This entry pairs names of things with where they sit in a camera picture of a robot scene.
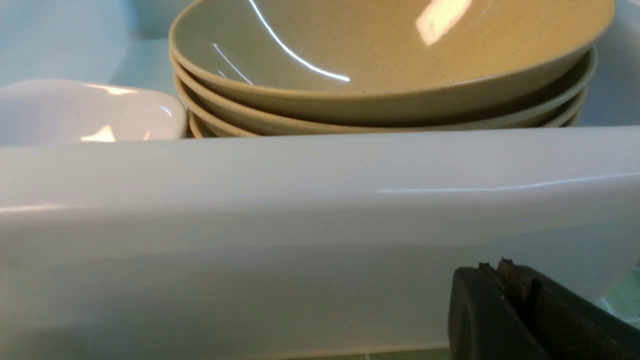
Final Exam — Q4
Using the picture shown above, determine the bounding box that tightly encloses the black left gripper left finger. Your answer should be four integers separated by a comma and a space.
448, 266, 551, 360

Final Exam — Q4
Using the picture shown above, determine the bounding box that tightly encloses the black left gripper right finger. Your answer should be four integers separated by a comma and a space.
500, 259, 640, 360

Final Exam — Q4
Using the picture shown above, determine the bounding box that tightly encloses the large white plastic bin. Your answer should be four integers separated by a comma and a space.
1, 0, 639, 360

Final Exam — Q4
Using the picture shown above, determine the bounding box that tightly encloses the white square dish in bin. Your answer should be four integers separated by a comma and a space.
0, 79, 188, 147

